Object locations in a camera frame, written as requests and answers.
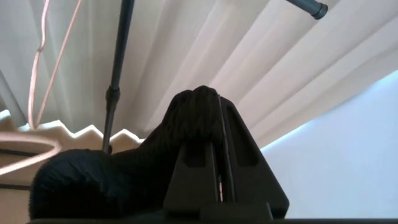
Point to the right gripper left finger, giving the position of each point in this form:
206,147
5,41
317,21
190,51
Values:
192,186

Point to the black shorts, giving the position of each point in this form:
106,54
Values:
109,183

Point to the black clothes rack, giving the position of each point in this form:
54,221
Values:
120,46

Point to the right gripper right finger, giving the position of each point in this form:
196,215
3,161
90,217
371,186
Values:
248,186

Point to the pink clothes hanger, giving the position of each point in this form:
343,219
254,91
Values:
31,138
57,67

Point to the beige curtain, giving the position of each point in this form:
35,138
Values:
233,46

